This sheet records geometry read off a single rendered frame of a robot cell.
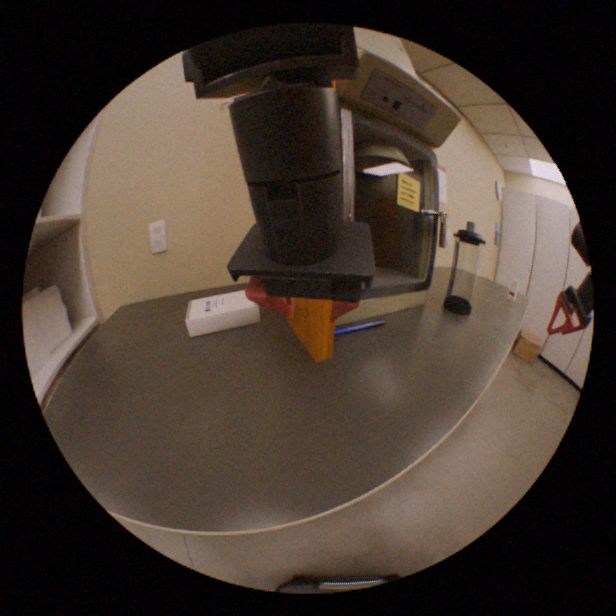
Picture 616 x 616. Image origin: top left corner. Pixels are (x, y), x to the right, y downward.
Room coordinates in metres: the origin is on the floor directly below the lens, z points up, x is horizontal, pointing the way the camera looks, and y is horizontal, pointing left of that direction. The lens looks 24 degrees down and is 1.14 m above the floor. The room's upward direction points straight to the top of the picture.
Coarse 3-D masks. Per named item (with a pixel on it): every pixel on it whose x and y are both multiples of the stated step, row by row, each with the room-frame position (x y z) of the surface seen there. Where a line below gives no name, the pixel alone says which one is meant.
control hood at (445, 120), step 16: (368, 64) 0.27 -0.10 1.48; (384, 64) 0.27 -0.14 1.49; (336, 80) 0.34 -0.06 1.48; (352, 80) 0.30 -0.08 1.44; (400, 80) 0.30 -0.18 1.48; (416, 80) 0.30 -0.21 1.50; (352, 96) 0.33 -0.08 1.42; (432, 96) 0.32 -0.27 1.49; (368, 112) 0.38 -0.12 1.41; (384, 112) 0.37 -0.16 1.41; (448, 112) 0.36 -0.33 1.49; (416, 128) 0.40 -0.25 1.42; (432, 128) 0.40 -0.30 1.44; (448, 128) 0.40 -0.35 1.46; (432, 144) 0.45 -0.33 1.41
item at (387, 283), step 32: (352, 128) 0.35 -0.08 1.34; (384, 128) 0.38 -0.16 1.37; (384, 160) 0.38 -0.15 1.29; (416, 160) 0.42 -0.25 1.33; (384, 192) 0.38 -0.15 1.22; (384, 224) 0.38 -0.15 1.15; (416, 224) 0.42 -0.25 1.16; (384, 256) 0.38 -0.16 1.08; (416, 256) 0.42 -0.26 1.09; (384, 288) 0.39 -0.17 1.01; (416, 288) 0.43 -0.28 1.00
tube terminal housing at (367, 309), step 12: (348, 108) 0.36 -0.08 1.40; (384, 120) 0.40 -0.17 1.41; (408, 132) 0.43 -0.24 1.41; (372, 300) 0.39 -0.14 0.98; (384, 300) 0.40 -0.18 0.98; (396, 300) 0.42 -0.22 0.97; (408, 300) 0.44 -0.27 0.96; (420, 300) 0.46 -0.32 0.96; (348, 312) 0.37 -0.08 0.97; (360, 312) 0.38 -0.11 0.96; (372, 312) 0.39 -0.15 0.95; (384, 312) 0.41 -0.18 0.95; (336, 324) 0.36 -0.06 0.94
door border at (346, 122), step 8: (344, 112) 0.35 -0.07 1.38; (344, 120) 0.35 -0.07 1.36; (344, 128) 0.35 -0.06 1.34; (344, 136) 0.35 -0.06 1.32; (352, 136) 0.35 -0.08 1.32; (344, 144) 0.34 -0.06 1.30; (352, 144) 0.35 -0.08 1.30; (352, 152) 0.35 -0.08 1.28; (352, 160) 0.35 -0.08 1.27; (344, 168) 0.34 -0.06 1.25; (352, 168) 0.35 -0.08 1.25; (344, 176) 0.34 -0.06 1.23; (352, 176) 0.35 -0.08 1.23; (352, 184) 0.35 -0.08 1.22; (344, 192) 0.34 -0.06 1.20; (352, 192) 0.35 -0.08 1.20; (344, 200) 0.34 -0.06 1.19; (352, 200) 0.35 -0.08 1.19; (352, 208) 0.35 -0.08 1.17; (352, 216) 0.35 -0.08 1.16
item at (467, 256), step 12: (456, 240) 0.45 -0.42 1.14; (468, 240) 0.40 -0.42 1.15; (456, 252) 0.44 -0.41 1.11; (468, 252) 0.41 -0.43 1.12; (480, 252) 0.39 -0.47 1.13; (456, 264) 0.44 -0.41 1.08; (468, 264) 0.40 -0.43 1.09; (456, 276) 0.43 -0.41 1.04; (468, 276) 0.40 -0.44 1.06; (456, 288) 0.42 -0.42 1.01; (468, 288) 0.40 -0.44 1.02; (456, 300) 0.41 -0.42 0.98; (468, 300) 0.39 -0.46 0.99
